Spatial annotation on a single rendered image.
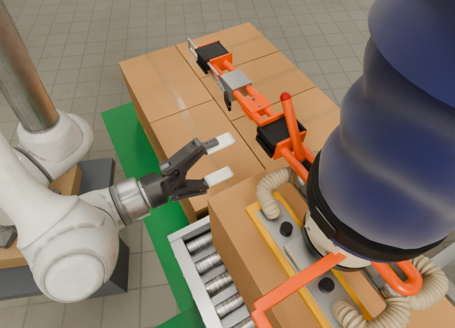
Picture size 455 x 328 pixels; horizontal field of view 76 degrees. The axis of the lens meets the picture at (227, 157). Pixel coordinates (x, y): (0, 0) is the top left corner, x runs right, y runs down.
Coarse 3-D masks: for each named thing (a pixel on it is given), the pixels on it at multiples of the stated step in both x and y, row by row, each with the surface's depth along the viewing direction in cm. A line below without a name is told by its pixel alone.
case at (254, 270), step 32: (224, 192) 91; (288, 192) 91; (224, 224) 85; (224, 256) 107; (256, 256) 80; (256, 288) 78; (352, 288) 75; (288, 320) 71; (416, 320) 71; (448, 320) 71
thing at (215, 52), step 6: (210, 42) 90; (216, 42) 90; (204, 48) 88; (210, 48) 88; (216, 48) 88; (222, 48) 88; (204, 54) 86; (210, 54) 86; (216, 54) 86; (222, 54) 86; (228, 54) 86; (210, 60) 85; (216, 60) 85; (222, 60) 86; (222, 66) 88
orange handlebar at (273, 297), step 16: (224, 64) 87; (240, 96) 78; (256, 96) 77; (256, 112) 75; (272, 112) 75; (304, 144) 69; (288, 160) 67; (304, 176) 64; (336, 256) 54; (304, 272) 52; (320, 272) 52; (384, 272) 52; (416, 272) 52; (288, 288) 51; (400, 288) 51; (416, 288) 51; (256, 304) 49; (272, 304) 49; (256, 320) 48
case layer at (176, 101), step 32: (224, 32) 211; (256, 32) 211; (128, 64) 190; (160, 64) 190; (192, 64) 190; (256, 64) 190; (288, 64) 190; (160, 96) 173; (192, 96) 173; (320, 96) 173; (160, 128) 159; (192, 128) 159; (224, 128) 159; (256, 128) 159; (320, 128) 159; (224, 160) 147; (256, 160) 147
